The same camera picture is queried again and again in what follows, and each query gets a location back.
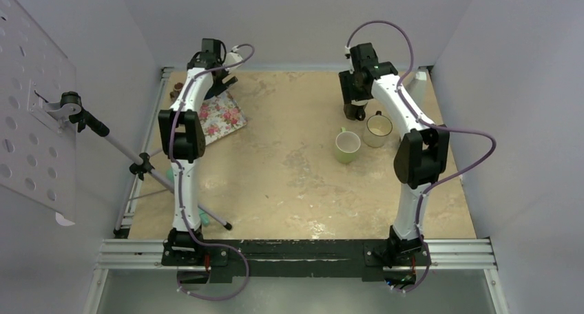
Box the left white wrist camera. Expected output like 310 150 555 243
223 46 243 70

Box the dark brown mug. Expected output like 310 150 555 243
169 82 184 102

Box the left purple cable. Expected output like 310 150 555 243
167 43 256 303

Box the beige cream mug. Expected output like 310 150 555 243
362 111 393 148

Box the white wedge stand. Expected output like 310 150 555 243
405 68 428 104

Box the teal marker pen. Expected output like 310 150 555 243
166 168 210 227

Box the floral pattern tray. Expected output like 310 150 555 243
199 91 247 145

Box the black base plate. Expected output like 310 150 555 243
161 239 428 283

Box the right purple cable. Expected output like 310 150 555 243
344 21 497 295

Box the purple cable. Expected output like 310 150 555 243
167 43 256 303
344 21 497 295

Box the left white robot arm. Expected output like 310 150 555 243
158 38 233 266

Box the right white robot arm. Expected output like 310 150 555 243
339 43 450 267

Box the glossy black mug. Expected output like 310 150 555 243
343 103 366 121

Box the perforated white panel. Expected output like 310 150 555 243
1 0 79 226

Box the light green mug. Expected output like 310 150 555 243
334 127 362 164

